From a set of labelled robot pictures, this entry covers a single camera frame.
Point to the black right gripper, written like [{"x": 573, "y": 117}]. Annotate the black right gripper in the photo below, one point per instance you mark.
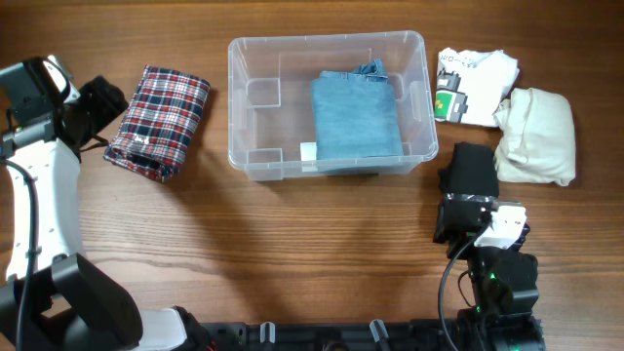
[{"x": 448, "y": 224}]

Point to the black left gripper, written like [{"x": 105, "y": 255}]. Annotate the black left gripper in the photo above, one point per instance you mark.
[{"x": 110, "y": 97}]

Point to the red plaid shirt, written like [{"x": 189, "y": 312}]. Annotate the red plaid shirt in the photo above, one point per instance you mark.
[{"x": 162, "y": 118}]

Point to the blue denim jeans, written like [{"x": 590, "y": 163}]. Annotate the blue denim jeans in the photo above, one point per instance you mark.
[{"x": 355, "y": 114}]

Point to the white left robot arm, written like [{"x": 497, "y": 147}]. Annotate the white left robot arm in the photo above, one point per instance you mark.
[{"x": 55, "y": 298}]

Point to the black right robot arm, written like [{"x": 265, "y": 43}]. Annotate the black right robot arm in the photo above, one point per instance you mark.
[{"x": 504, "y": 282}]

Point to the folded cream sweatshirt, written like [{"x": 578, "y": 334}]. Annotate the folded cream sweatshirt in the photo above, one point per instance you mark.
[{"x": 538, "y": 143}]

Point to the white printed t-shirt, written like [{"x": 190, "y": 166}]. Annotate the white printed t-shirt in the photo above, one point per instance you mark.
[{"x": 470, "y": 85}]

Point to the white label on bin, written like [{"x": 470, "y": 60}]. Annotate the white label on bin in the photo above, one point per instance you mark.
[{"x": 308, "y": 151}]

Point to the clear plastic storage bin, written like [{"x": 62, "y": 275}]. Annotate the clear plastic storage bin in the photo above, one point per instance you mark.
[{"x": 270, "y": 109}]

